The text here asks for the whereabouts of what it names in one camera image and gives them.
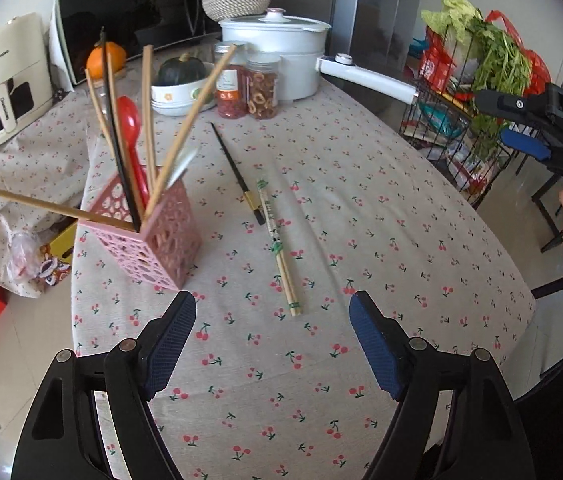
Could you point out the red plastic bag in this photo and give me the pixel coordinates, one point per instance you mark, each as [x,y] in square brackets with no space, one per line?
[536,67]

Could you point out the blue plastic bag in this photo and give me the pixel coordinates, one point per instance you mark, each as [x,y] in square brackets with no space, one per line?
[417,47]

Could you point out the banded bamboo chopstick pair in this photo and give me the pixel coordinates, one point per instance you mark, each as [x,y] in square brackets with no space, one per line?
[276,240]

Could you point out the large orange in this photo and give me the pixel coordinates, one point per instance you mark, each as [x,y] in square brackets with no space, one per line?
[96,62]

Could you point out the pink plastic basket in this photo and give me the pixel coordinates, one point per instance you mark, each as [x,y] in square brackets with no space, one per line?
[171,240]

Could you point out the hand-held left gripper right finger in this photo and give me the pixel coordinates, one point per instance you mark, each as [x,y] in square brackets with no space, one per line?
[376,350]

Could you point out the black microwave oven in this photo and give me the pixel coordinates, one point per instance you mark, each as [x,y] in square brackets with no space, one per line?
[136,10]

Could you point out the yellow cardboard box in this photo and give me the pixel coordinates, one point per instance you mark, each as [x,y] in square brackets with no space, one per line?
[64,240]

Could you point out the leafy green herbs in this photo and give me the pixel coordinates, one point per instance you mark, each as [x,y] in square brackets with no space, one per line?
[501,60]

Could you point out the clear plastic bag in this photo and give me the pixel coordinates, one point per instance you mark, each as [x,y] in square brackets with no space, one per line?
[24,255]

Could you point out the red snack package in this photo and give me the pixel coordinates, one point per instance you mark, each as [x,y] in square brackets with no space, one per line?
[434,67]

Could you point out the red plastic spoon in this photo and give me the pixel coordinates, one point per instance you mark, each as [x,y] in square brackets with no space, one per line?
[131,120]

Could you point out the white spoon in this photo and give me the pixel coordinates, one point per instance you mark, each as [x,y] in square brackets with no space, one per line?
[186,160]

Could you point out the white electric pot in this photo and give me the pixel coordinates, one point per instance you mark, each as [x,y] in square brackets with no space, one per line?
[281,35]

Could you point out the glass jar wooden lid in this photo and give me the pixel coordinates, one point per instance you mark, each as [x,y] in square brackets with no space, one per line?
[102,97]

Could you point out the cream air fryer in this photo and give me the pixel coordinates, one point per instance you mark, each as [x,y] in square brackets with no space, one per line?
[6,70]

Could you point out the jar of red berries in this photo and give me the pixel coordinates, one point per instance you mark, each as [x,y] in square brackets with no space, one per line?
[231,105]

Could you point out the black metal stool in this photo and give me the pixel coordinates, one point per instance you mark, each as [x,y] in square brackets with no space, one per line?
[551,285]

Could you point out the light wooden chopstick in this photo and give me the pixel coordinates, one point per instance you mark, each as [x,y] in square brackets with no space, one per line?
[101,110]

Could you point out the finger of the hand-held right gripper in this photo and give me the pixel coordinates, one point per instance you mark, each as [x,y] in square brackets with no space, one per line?
[526,145]
[511,104]

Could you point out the jar of dried rings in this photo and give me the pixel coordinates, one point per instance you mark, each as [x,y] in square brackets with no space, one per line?
[261,95]

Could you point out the grey refrigerator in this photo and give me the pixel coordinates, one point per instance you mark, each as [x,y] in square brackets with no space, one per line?
[376,20]

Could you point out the dark green squash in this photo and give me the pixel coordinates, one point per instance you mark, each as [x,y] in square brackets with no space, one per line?
[181,70]

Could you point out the cherry print tablecloth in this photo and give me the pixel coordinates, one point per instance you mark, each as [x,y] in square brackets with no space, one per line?
[361,210]

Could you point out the colourful snack packet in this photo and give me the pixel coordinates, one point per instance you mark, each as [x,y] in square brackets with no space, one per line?
[54,270]

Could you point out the white ceramic bowl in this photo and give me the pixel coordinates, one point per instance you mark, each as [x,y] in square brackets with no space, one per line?
[171,97]

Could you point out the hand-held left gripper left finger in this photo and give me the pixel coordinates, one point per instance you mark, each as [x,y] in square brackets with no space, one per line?
[166,355]

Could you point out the cherry print counter cloth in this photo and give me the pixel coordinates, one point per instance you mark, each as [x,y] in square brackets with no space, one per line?
[26,150]

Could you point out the napa cabbage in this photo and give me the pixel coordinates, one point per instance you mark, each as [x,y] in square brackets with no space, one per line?
[456,15]

